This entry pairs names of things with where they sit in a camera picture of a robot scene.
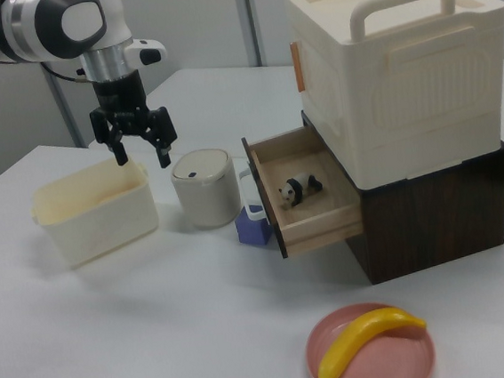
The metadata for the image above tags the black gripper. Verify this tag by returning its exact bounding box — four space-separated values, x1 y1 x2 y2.
84 66 182 175

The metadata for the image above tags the wooden drawer with dark front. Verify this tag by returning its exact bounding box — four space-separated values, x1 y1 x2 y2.
240 118 369 263

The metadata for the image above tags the dark wood drawer cabinet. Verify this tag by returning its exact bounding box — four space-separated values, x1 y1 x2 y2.
300 91 504 291

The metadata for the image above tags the cream plastic open bin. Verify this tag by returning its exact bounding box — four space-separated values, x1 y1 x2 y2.
26 154 164 274

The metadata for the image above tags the cream round lidded trash can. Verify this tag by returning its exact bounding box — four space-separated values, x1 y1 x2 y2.
167 145 244 233

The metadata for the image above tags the toy panda figure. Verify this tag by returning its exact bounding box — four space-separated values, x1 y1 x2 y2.
276 170 326 210

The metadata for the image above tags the cream plastic storage box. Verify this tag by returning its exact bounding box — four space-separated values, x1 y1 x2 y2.
283 0 504 196

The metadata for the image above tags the yellow toy banana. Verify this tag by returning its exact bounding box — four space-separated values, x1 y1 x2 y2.
311 302 433 378

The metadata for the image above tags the pink plate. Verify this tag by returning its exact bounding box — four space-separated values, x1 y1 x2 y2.
301 296 440 378

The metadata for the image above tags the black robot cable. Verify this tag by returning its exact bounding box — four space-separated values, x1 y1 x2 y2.
39 57 91 88

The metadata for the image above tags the purple box with white handle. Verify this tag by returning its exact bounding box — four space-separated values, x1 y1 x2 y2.
229 165 273 249

